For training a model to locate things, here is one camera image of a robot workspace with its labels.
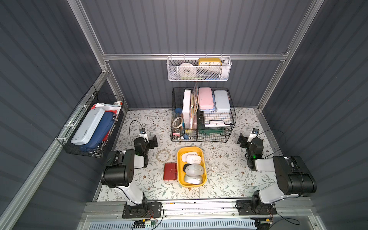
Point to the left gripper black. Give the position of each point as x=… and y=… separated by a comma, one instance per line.
x=151, y=142

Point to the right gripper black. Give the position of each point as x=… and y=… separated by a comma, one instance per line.
x=244, y=141

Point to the small white mouse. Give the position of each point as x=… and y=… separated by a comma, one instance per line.
x=193, y=159

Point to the grey round mouse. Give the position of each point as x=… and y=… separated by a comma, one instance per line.
x=195, y=169

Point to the silver computer mouse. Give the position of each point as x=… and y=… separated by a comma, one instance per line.
x=194, y=180

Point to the black computer mouse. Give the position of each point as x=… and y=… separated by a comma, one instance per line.
x=185, y=167

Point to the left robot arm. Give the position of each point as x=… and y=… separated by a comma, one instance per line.
x=120, y=173

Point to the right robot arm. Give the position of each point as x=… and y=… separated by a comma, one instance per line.
x=293, y=178

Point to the yellow storage box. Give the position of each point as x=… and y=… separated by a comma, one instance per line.
x=181, y=161

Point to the red wallet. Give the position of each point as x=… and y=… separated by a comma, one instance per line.
x=170, y=172

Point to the tape roll in organizer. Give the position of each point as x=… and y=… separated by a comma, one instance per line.
x=178, y=123

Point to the white paper stack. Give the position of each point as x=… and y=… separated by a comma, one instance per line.
x=217, y=123

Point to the green cloth bag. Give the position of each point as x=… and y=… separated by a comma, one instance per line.
x=209, y=132

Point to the white book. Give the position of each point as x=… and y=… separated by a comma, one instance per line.
x=186, y=108

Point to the light blue pencil case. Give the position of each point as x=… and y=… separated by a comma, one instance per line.
x=222, y=101

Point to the navy blue pouch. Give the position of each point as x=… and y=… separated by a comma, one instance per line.
x=101, y=131

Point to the pink pencil case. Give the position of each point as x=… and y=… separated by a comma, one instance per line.
x=205, y=98

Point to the white case in basket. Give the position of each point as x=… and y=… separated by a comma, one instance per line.
x=88, y=126

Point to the white tape roll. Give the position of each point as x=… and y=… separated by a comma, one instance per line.
x=187, y=70

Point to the white hanging mesh basket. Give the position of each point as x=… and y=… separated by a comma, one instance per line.
x=204, y=73

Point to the yellow clock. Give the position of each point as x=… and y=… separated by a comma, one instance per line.
x=209, y=62

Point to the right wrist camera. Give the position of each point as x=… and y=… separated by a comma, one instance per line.
x=254, y=133

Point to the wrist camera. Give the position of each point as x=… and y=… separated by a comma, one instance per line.
x=143, y=134
x=254, y=133

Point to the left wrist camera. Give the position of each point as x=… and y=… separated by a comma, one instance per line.
x=143, y=134

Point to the black wire desk organizer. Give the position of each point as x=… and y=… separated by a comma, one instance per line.
x=202, y=117

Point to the metal base rail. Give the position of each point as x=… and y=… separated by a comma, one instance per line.
x=206, y=214

